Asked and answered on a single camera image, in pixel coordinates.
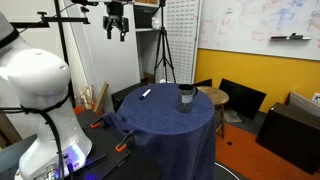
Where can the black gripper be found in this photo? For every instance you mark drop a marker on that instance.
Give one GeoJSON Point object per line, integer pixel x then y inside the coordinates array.
{"type": "Point", "coordinates": [115, 16]}

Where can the black and white marker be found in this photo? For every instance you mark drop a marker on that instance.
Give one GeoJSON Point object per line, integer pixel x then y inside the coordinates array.
{"type": "Point", "coordinates": [145, 94]}

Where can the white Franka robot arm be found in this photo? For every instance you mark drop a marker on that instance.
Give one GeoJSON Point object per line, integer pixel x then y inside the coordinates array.
{"type": "Point", "coordinates": [40, 100]}

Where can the black speckled mug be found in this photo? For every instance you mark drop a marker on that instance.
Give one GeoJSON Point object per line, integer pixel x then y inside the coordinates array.
{"type": "Point", "coordinates": [185, 100]}

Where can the black box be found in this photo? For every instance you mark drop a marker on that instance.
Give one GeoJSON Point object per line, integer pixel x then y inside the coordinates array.
{"type": "Point", "coordinates": [125, 95]}

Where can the wooden planks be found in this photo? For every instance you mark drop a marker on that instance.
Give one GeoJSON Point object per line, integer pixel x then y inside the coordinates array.
{"type": "Point", "coordinates": [101, 96]}

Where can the white perforated panel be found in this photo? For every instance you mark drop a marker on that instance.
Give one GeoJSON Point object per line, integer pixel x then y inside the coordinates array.
{"type": "Point", "coordinates": [181, 40]}

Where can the blue table cloth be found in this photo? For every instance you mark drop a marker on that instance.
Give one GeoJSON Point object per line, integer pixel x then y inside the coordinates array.
{"type": "Point", "coordinates": [166, 133]}

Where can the round wooden stool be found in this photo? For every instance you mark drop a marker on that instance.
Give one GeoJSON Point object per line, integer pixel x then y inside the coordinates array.
{"type": "Point", "coordinates": [215, 95]}

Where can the large black monitor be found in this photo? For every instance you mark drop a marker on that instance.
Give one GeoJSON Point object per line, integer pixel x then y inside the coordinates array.
{"type": "Point", "coordinates": [241, 98]}

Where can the whiteboard with drawings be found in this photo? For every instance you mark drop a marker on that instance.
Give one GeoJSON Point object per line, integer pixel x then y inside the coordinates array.
{"type": "Point", "coordinates": [260, 23]}

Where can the whiteboard tray with eraser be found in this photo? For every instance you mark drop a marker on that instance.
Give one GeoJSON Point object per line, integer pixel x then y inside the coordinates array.
{"type": "Point", "coordinates": [290, 37]}

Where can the grey monitor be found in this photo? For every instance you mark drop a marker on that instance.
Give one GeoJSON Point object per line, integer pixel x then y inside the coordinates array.
{"type": "Point", "coordinates": [303, 103]}

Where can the black cabinet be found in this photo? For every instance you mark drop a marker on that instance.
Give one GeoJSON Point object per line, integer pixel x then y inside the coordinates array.
{"type": "Point", "coordinates": [290, 136]}

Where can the black camera tripod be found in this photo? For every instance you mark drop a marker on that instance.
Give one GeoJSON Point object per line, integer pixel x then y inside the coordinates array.
{"type": "Point", "coordinates": [163, 50]}

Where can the black camera stand pole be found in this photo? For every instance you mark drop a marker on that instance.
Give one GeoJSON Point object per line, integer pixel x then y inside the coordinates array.
{"type": "Point", "coordinates": [61, 36]}

